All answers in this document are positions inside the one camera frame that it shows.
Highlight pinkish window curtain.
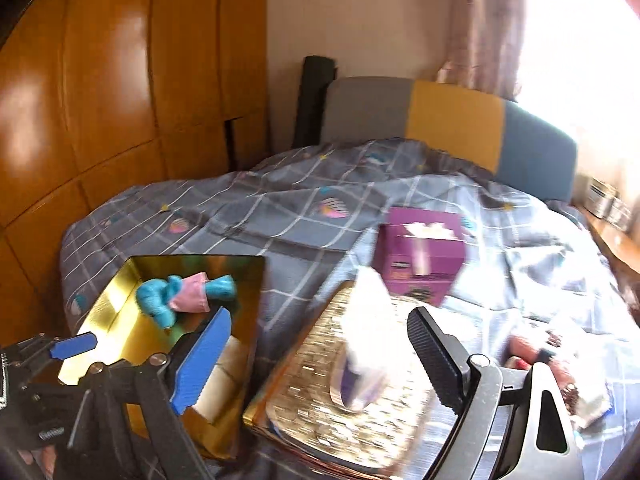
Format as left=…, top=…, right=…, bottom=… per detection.
left=436, top=0, right=526, bottom=101

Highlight wooden wardrobe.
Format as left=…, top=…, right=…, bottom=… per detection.
left=1, top=0, right=270, bottom=344

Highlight blue and pink sock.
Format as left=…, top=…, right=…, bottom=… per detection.
left=136, top=272, right=236, bottom=330

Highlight wooden side desk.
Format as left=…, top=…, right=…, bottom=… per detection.
left=578, top=206, right=640, bottom=282

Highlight purple cardboard box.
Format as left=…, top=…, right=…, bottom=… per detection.
left=371, top=207, right=466, bottom=307

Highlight gold open box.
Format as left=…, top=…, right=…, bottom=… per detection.
left=58, top=255, right=266, bottom=462

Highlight black rolled mat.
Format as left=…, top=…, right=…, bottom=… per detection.
left=292, top=55, right=337, bottom=148

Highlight grey yellow blue headboard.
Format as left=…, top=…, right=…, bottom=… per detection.
left=320, top=77, right=577, bottom=203

